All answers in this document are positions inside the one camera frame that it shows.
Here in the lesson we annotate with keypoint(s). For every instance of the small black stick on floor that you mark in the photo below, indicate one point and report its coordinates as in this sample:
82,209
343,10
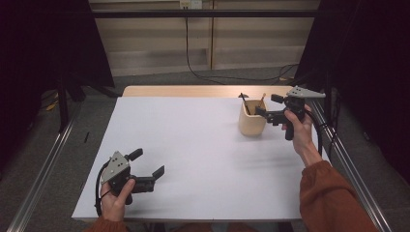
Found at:
86,137

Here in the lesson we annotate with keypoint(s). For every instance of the black curtain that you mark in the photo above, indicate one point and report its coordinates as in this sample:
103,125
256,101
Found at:
370,64
48,42

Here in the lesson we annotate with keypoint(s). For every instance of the white table mat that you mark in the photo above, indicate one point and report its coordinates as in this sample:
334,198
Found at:
199,180

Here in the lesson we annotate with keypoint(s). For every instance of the black metal stand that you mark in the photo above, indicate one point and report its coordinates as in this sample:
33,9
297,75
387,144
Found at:
63,103

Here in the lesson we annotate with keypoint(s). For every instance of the black makeup brush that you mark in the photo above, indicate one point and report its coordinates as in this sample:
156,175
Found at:
245,103

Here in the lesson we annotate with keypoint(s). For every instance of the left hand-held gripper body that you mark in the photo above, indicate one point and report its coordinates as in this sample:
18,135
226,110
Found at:
116,167

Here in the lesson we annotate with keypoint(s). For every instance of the person's right hand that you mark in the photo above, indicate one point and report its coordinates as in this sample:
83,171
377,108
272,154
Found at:
303,138

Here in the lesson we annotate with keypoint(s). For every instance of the person's left hand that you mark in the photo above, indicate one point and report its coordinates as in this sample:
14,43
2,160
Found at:
112,204

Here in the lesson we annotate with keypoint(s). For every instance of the aluminium floor rail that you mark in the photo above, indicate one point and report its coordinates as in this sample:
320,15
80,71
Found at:
42,174
351,174

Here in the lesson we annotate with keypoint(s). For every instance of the beige square cup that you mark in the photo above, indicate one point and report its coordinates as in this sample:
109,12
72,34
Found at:
251,125

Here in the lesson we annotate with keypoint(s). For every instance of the white wall socket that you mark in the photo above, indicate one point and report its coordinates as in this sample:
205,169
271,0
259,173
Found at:
190,4

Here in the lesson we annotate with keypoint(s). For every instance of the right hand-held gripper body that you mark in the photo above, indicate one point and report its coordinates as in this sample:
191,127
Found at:
295,103

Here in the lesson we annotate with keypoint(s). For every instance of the light wooden table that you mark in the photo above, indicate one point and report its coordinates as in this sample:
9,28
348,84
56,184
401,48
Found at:
193,91

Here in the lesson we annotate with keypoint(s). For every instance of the small dark round object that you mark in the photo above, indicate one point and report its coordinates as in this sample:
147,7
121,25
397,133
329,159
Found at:
246,95

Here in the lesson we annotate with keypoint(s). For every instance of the black horizontal metal bar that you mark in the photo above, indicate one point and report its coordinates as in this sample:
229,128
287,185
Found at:
193,13

